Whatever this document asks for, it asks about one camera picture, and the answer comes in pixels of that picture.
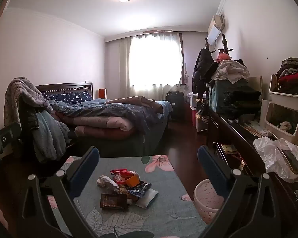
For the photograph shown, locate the white plastic bag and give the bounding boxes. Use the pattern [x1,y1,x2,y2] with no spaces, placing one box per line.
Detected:
[253,137,298,183]

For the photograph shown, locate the white paper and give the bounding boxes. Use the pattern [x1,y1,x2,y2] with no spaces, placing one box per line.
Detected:
[96,175,120,193]

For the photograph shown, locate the pink quilt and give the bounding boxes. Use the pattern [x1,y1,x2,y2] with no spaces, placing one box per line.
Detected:
[65,118,136,139]

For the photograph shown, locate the clear plastic storage box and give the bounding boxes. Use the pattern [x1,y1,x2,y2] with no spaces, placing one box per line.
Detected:
[189,92,206,109]

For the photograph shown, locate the red and white paper bag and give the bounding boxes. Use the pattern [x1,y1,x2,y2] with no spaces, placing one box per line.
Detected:
[110,169,141,187]

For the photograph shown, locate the flat box in plastic bag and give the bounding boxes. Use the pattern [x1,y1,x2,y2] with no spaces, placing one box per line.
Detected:
[280,149,298,174]

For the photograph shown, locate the brown snack packet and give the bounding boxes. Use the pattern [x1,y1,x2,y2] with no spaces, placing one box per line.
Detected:
[100,193,129,210]

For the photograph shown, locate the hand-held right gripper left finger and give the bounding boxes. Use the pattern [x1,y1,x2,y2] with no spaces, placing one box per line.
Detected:
[21,146,100,238]

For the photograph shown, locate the green book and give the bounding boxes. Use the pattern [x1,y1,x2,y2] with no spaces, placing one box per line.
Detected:
[219,143,237,155]

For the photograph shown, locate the pink cloth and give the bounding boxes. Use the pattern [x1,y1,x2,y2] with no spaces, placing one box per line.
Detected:
[216,53,232,62]

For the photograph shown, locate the red book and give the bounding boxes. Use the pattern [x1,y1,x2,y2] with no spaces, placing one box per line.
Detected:
[229,154,246,170]

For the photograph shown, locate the pile of red and dark clothes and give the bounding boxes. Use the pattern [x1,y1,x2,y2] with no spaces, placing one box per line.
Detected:
[275,57,298,96]

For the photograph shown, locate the small orange box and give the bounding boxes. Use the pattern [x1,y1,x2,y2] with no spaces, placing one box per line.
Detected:
[124,175,141,187]

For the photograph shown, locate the white and teal packet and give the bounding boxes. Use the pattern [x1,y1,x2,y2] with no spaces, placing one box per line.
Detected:
[135,188,160,209]

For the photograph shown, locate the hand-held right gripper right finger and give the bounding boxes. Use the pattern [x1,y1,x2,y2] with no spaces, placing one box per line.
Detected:
[197,145,281,238]

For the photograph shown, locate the stack of folded dark clothes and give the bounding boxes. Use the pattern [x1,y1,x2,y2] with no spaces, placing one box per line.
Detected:
[224,89,262,119]

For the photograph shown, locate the black suitcase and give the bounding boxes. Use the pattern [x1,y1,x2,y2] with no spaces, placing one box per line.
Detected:
[166,91,184,121]

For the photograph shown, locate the teal cloth covered box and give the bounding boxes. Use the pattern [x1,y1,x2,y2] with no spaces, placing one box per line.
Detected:
[210,78,256,114]

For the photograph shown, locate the dark wooden cabinet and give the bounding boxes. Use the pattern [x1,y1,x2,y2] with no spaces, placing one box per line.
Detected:
[206,107,298,238]

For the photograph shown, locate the white window curtain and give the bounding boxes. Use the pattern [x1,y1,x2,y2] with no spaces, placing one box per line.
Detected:
[119,30,184,100]

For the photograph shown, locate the grey floral bed cover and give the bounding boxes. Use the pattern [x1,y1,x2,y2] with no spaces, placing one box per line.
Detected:
[46,155,207,238]

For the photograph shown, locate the black coats on rack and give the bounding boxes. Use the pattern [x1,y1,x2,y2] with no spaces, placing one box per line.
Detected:
[192,38,219,95]

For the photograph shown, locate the light blue towel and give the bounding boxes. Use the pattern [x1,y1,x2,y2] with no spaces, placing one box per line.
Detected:
[32,110,71,163]

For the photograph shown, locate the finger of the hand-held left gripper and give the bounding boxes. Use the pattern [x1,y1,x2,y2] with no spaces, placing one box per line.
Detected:
[0,122,22,174]

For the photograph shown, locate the white stacking bin with clothes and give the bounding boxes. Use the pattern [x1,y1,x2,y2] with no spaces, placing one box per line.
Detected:
[268,72,298,112]

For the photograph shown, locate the pile of beige clothes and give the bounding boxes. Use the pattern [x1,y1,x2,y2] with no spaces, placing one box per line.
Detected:
[212,59,250,84]

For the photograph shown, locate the white plastic basin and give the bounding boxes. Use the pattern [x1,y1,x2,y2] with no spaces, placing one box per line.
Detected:
[193,178,225,225]

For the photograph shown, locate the star print pillow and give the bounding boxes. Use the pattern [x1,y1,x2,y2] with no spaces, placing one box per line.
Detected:
[46,91,92,103]

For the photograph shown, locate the dark wooden bed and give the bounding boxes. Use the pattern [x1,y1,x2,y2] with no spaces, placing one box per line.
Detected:
[35,82,174,155]

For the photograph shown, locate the grey fleece blanket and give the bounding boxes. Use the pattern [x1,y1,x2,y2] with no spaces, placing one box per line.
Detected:
[4,77,53,127]

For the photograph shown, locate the white wall air conditioner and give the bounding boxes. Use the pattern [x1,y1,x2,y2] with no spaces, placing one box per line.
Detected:
[207,14,226,44]

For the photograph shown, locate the brown blanket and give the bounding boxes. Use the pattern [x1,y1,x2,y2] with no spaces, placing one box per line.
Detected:
[104,96,164,113]

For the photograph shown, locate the blue quilt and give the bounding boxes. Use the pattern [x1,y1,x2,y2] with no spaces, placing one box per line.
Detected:
[47,98,173,134]

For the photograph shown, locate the dark blue snack wrapper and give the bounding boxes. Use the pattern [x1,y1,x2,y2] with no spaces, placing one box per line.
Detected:
[126,181,152,198]

